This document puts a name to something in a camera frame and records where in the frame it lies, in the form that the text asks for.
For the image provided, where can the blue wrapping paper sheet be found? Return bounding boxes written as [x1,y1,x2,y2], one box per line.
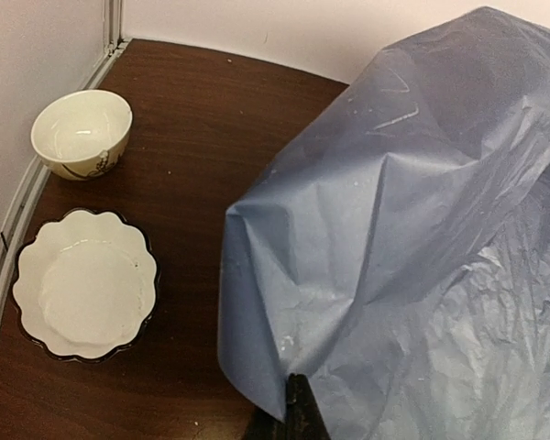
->
[218,7,550,439]

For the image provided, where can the cream ceramic bowl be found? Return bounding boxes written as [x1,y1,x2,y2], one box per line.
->
[30,89,133,181]

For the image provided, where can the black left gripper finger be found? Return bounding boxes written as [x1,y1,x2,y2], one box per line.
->
[242,374,330,440]

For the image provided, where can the white scalloped dish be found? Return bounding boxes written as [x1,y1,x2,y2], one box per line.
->
[12,209,160,363]

